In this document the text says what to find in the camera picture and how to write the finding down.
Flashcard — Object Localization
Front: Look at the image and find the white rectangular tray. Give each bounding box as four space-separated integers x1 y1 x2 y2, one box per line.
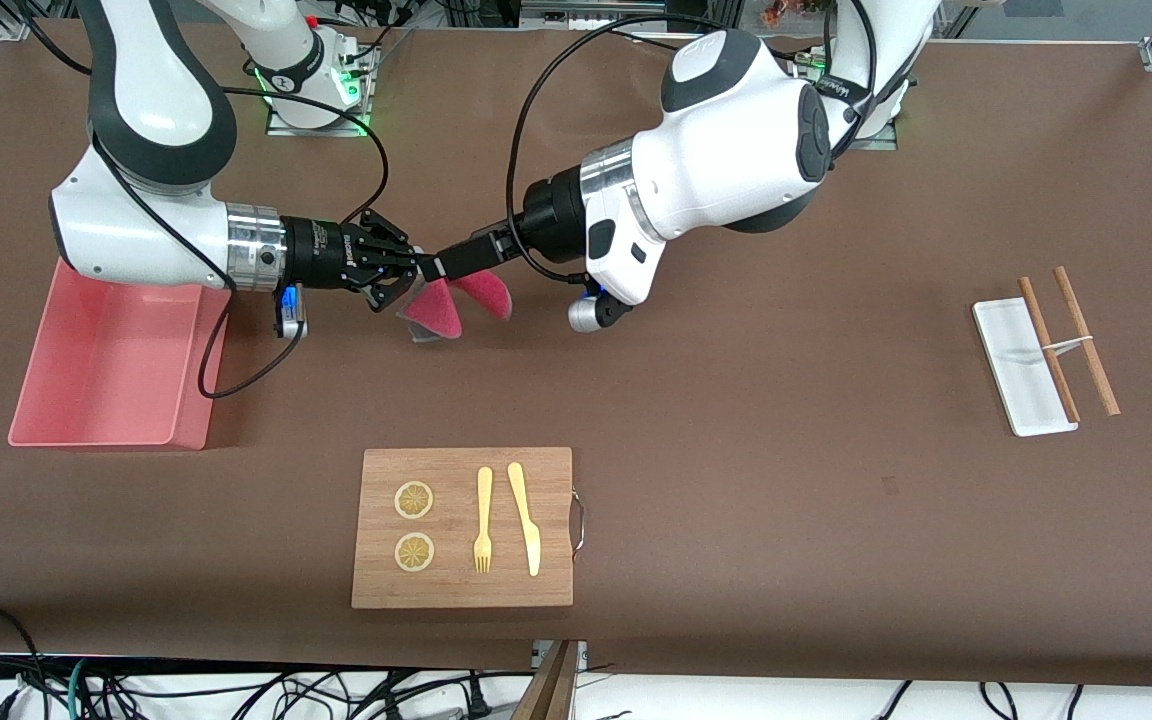
972 298 1079 438

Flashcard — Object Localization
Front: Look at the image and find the small metal bracket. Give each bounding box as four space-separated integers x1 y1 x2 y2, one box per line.
532 640 589 673

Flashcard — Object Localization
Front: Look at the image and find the bamboo cutting board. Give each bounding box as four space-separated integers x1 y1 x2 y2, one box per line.
351 447 589 610

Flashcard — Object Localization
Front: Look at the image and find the wooden plank piece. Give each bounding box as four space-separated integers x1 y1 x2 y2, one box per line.
511 640 579 720

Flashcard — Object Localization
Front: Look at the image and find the yellow plastic knife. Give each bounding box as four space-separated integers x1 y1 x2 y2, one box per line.
507 461 543 578

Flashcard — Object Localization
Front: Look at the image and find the pink and grey cloth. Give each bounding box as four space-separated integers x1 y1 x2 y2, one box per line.
396 270 514 344

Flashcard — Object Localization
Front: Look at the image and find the wooden rod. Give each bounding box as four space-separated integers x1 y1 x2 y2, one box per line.
1019 277 1082 424
1052 265 1122 417

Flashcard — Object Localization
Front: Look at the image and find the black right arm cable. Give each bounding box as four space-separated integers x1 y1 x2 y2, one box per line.
11 0 309 399

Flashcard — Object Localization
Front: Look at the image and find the yellow plastic fork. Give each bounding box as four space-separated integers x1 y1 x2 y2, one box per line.
473 466 494 574

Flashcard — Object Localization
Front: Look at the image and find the pink plastic bin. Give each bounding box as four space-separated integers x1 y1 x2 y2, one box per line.
8 257 233 451

